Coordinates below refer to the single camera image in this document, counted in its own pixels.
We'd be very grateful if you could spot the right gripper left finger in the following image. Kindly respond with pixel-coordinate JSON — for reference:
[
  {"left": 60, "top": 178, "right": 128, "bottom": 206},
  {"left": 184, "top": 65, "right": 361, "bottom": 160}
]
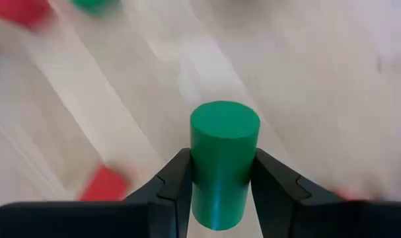
[{"left": 126, "top": 147, "right": 193, "bottom": 238}]

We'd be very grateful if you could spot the red wooden cube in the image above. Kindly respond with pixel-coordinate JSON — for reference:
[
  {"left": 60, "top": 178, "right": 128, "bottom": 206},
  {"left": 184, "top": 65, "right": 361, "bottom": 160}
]
[
  {"left": 77, "top": 164, "right": 131, "bottom": 202},
  {"left": 0, "top": 0, "right": 54, "bottom": 29}
]

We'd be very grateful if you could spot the green wooden cube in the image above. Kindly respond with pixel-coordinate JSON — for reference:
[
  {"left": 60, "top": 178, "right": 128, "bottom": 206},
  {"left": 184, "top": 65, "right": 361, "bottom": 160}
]
[{"left": 69, "top": 0, "right": 120, "bottom": 16}]

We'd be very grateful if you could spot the green wooden cylinder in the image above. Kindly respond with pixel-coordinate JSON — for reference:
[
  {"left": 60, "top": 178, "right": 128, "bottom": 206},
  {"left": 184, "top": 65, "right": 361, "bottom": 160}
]
[{"left": 189, "top": 100, "right": 262, "bottom": 231}]

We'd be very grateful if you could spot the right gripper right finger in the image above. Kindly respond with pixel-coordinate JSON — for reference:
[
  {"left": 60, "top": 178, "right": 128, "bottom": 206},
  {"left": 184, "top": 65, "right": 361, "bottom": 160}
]
[{"left": 250, "top": 147, "right": 346, "bottom": 238}]

